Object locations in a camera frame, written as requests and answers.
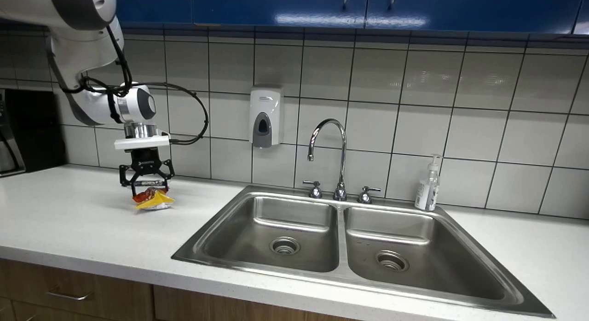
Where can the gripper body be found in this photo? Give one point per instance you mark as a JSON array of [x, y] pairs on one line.
[[146, 160]]

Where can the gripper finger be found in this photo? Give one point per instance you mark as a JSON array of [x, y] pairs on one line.
[[168, 170], [126, 174]]

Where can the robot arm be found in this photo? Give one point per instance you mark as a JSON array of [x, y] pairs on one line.
[[78, 49]]

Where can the orange and yellow packet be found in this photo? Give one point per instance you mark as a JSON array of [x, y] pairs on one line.
[[155, 201]]

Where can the steel double sink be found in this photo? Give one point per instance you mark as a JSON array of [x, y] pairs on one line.
[[340, 238]]

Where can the black coffee maker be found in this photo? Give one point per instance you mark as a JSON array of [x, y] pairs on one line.
[[32, 127]]

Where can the wooden drawer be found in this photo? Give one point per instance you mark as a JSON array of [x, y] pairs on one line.
[[115, 293], [60, 314]]

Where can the chrome tap lever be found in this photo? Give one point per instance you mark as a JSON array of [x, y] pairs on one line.
[[366, 195], [315, 190]]

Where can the blue cabinet door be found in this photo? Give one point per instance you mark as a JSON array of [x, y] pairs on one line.
[[276, 5], [154, 5], [483, 8], [583, 12]]

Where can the chrome gooseneck tap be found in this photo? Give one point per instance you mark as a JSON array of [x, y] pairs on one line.
[[341, 164]]

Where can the clear pump sanitizer bottle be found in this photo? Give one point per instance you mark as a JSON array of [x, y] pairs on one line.
[[428, 192]]

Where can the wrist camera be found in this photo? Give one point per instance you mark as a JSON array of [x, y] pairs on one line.
[[142, 142]]

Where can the white wall soap dispenser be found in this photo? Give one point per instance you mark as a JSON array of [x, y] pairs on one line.
[[265, 113]]

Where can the blue wall cabinet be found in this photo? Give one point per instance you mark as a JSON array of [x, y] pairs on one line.
[[414, 8]]

